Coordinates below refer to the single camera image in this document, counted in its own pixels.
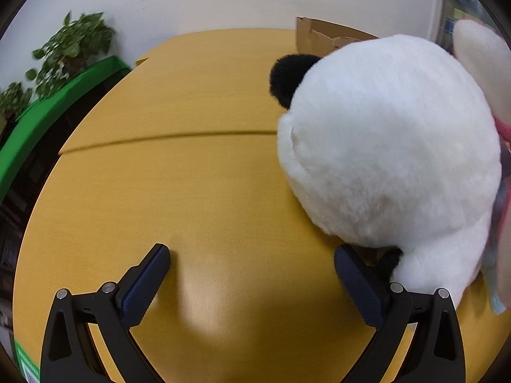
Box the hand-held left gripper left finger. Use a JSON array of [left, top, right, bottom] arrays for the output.
[[40, 243, 172, 383]]

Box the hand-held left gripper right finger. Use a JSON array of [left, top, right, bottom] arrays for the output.
[[334, 244, 467, 383]]

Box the white and black panda plush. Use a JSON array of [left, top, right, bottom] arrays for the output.
[[269, 34, 503, 308]]

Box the cream and teal plush toy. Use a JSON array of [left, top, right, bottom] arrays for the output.
[[453, 19, 511, 315]]

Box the brown cardboard box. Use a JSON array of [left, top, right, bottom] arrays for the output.
[[295, 16, 380, 54]]

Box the shelf with colourful items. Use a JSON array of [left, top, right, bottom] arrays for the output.
[[443, 0, 485, 44]]

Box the green leafy potted plant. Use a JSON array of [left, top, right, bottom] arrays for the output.
[[0, 82, 34, 118], [26, 11, 116, 98]]

